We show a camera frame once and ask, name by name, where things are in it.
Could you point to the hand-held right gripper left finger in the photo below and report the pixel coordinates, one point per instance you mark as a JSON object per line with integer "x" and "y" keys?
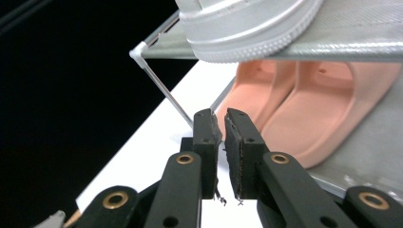
{"x": 206, "y": 148}

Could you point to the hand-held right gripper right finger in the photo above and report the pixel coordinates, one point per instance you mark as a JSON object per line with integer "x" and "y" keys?
{"x": 244, "y": 148}

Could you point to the pink slide slipper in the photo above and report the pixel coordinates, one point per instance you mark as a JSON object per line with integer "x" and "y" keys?
{"x": 253, "y": 91}
{"x": 326, "y": 120}

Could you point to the white sneaker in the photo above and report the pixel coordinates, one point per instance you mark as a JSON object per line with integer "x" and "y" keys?
{"x": 240, "y": 28}

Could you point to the clear two-tier shoe rack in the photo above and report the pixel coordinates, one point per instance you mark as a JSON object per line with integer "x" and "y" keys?
{"x": 351, "y": 31}

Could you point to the light grey mat board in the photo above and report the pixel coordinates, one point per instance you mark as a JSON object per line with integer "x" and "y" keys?
{"x": 158, "y": 142}

